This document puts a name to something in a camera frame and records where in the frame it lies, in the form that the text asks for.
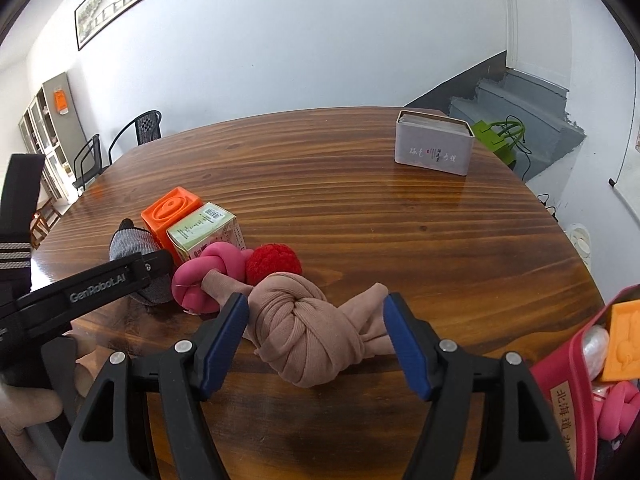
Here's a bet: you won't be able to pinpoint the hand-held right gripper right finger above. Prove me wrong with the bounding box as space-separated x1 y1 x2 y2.
382 292 576 480

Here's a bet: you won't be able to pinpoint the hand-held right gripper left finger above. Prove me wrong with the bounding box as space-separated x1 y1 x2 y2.
55 292 250 480

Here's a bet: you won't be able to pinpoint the black striped wrist strap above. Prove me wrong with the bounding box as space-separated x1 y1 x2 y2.
0 154 47 306

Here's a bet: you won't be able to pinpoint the beige knotted cloth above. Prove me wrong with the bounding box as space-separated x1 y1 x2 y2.
245 271 393 388

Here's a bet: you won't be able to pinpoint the black metal chair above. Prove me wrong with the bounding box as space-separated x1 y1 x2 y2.
107 110 163 166
72 133 112 191

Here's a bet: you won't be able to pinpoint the black cable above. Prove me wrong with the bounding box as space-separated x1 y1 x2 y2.
537 192 563 221

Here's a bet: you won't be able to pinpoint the framed landscape picture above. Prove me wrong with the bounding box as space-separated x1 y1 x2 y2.
74 0 147 52

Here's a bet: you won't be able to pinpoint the grey staircase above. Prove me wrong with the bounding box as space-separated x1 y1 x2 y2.
447 67 586 181

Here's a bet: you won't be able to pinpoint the wall scroll poster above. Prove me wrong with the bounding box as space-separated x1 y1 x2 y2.
608 125 640 198

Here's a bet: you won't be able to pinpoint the grey sock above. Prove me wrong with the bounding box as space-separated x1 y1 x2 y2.
109 218 176 306

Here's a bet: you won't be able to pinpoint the orange plastic block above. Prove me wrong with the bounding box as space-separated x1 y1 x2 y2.
141 186 203 251
596 300 640 385

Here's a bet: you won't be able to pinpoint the white floor appliance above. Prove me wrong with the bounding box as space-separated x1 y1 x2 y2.
567 222 596 268

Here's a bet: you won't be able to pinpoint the green printed carton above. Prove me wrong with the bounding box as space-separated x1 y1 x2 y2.
166 202 246 267

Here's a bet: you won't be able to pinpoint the wooden chair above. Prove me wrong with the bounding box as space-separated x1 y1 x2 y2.
30 200 63 248

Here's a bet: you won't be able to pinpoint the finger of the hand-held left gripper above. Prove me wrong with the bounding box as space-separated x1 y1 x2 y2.
135 251 175 286

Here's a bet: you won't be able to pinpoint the pink knotted cloth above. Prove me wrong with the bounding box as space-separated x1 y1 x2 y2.
592 381 640 443
171 241 256 317

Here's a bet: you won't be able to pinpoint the red pompom ball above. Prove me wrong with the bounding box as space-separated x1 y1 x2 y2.
245 243 304 286

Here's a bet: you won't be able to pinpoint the grey cabinet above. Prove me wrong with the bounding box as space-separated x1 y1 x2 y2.
18 71 86 206

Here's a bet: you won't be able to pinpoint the person's left hand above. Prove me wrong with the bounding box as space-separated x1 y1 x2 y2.
0 332 108 461

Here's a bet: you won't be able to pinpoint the grey tin box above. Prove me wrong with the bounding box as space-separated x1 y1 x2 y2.
394 109 476 177

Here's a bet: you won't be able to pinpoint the green shopping bag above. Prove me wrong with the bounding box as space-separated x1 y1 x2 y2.
470 119 526 171

